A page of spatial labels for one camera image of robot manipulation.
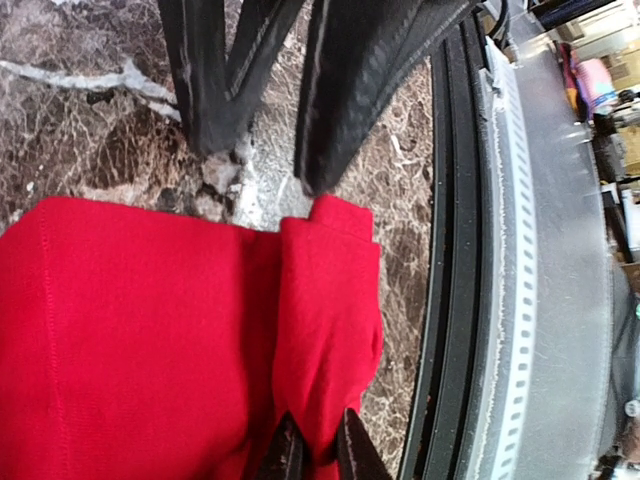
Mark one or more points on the red sock with santa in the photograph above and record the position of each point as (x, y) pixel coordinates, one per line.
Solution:
(144, 345)

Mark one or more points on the black front rail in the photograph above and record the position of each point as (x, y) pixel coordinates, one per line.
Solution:
(446, 406)

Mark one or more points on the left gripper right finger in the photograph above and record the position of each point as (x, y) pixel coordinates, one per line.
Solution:
(357, 457)

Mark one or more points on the grey slotted cable duct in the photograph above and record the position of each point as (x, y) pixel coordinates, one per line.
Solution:
(509, 308)

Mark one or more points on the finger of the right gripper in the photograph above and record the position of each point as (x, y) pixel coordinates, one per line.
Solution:
(219, 86)
(358, 54)

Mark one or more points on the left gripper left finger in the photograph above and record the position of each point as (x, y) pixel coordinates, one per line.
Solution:
(285, 456)

